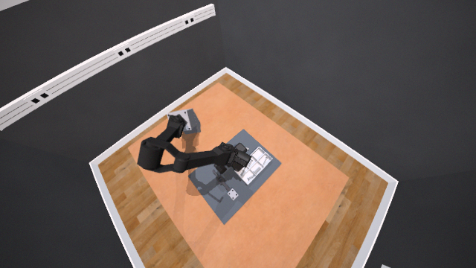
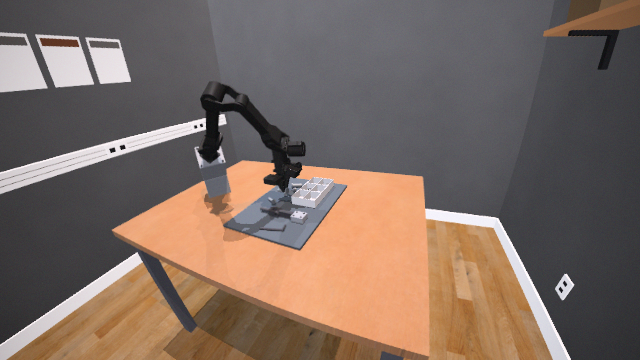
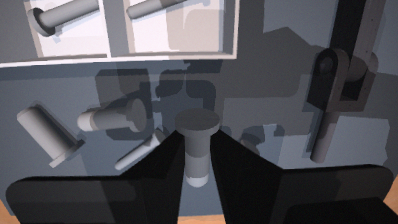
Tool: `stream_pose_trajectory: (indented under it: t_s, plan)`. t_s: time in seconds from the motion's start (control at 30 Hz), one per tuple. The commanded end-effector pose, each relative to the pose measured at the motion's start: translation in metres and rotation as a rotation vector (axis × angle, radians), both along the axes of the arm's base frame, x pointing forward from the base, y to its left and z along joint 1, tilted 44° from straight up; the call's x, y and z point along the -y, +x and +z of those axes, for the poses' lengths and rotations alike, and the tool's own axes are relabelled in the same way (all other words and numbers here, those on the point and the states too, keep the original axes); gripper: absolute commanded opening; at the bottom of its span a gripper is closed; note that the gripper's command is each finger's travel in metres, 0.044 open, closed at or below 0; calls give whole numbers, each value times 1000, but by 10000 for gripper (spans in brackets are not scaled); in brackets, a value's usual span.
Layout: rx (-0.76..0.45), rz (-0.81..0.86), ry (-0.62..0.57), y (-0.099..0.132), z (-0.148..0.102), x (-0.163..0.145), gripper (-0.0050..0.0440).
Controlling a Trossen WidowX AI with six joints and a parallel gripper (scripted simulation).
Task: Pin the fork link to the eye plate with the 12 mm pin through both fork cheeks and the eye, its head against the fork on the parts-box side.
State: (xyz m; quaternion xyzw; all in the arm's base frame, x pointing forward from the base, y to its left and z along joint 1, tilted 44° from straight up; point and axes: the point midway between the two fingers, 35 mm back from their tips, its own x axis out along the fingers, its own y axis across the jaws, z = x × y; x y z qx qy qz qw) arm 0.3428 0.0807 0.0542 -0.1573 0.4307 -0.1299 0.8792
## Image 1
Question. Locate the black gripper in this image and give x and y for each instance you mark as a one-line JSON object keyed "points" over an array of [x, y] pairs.
{"points": [[222, 168]]}

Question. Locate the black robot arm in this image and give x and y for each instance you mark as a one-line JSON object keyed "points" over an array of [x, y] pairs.
{"points": [[151, 152]]}

